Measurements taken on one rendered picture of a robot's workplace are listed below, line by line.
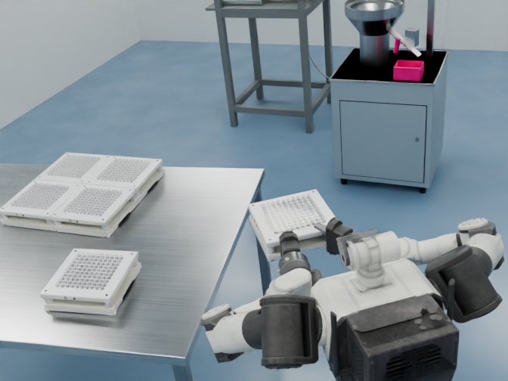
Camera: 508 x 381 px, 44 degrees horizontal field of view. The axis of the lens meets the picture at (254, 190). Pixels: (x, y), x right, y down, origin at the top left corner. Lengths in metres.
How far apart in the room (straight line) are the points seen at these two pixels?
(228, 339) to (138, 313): 0.61
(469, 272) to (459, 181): 2.85
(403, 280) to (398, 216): 2.51
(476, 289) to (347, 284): 0.29
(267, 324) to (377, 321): 0.23
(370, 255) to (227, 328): 0.38
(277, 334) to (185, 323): 0.66
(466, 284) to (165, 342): 0.90
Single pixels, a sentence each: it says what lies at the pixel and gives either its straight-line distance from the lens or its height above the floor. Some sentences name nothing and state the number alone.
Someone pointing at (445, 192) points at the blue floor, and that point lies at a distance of 4.22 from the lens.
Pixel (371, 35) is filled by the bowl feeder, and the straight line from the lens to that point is 4.04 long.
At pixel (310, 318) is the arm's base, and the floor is 1.25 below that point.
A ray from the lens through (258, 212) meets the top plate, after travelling 2.09.
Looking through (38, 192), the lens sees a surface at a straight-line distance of 2.74.
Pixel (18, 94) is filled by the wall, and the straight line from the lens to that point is 6.28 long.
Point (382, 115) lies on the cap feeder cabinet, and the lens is 3.95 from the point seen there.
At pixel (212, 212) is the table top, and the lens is 2.48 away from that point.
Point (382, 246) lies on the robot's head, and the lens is 1.39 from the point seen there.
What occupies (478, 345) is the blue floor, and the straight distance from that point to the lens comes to 3.18.
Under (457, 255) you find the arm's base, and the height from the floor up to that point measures 1.31.
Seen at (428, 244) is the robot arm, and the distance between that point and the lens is 1.83.
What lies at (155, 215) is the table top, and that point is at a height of 0.89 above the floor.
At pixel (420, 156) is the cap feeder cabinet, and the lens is 4.03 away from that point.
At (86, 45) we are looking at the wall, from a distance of 7.04.
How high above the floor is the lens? 2.21
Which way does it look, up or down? 31 degrees down
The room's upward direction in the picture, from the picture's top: 7 degrees counter-clockwise
